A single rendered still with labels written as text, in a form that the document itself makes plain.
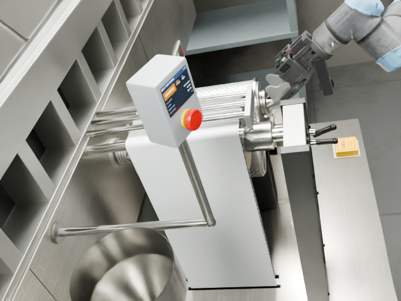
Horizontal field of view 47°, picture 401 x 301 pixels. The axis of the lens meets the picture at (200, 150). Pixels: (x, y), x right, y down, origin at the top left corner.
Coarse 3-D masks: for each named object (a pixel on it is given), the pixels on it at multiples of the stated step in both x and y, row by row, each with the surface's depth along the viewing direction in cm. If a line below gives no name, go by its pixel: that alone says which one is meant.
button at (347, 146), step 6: (342, 138) 155; (348, 138) 154; (354, 138) 153; (336, 144) 153; (342, 144) 152; (348, 144) 152; (354, 144) 151; (336, 150) 151; (342, 150) 150; (348, 150) 149; (354, 150) 149
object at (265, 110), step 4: (260, 88) 124; (264, 88) 124; (260, 92) 123; (264, 92) 122; (260, 96) 122; (264, 96) 122; (260, 100) 122; (264, 100) 122; (260, 104) 122; (264, 104) 122; (264, 108) 122; (268, 108) 126; (264, 112) 123; (268, 112) 125
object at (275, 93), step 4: (280, 84) 116; (284, 84) 116; (288, 84) 115; (268, 88) 117; (272, 88) 117; (276, 88) 116; (280, 88) 116; (284, 88) 116; (288, 88) 116; (268, 92) 117; (272, 92) 117; (276, 92) 117; (280, 92) 117; (284, 92) 117; (272, 96) 118; (276, 96) 118; (280, 96) 117; (272, 100) 121; (276, 100) 118; (272, 104) 119; (276, 104) 119
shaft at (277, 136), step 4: (272, 128) 100; (276, 128) 99; (280, 128) 99; (272, 132) 99; (276, 132) 99; (280, 132) 99; (272, 136) 99; (276, 136) 99; (280, 136) 99; (276, 140) 100; (280, 140) 99
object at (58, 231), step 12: (60, 228) 83; (72, 228) 82; (84, 228) 81; (96, 228) 81; (108, 228) 80; (120, 228) 79; (156, 228) 78; (168, 228) 77; (180, 228) 77; (192, 228) 77; (60, 240) 83
